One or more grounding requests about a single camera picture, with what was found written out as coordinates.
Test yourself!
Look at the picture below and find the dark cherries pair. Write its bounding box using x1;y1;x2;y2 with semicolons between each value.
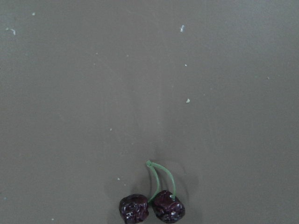
119;160;185;224

